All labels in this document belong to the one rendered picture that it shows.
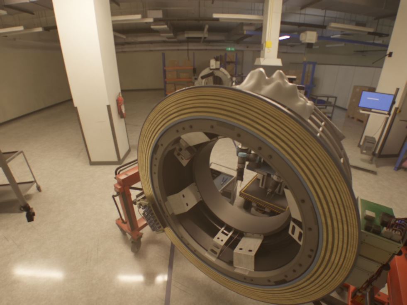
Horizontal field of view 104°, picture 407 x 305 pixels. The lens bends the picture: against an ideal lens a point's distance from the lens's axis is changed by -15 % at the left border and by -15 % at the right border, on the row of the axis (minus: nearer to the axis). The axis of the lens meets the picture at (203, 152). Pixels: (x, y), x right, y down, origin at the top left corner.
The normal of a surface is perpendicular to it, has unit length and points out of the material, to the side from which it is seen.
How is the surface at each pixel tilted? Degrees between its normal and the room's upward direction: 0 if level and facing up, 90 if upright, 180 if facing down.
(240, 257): 61
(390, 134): 90
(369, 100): 90
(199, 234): 24
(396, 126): 90
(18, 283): 0
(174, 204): 76
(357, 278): 90
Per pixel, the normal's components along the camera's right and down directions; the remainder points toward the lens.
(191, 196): 0.70, -0.16
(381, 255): -0.60, 0.35
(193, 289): 0.00, -0.90
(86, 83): 0.05, 0.44
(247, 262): -0.70, -0.21
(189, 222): 0.50, -0.54
